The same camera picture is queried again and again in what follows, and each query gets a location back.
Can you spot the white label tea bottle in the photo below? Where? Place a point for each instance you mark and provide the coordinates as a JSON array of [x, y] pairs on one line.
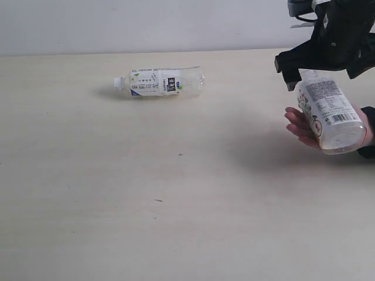
[[161, 82]]

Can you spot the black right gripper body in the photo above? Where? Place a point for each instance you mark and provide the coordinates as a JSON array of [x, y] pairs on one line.
[[338, 31]]

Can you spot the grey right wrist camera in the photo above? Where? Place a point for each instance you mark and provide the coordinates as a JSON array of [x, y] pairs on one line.
[[301, 7]]

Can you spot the person's open hand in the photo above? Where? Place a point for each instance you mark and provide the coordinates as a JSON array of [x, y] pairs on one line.
[[299, 126]]

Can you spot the floral label clear bottle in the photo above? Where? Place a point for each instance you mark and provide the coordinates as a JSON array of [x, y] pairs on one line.
[[334, 122]]

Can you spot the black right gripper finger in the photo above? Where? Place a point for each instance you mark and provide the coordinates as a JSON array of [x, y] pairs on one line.
[[364, 60], [291, 77]]

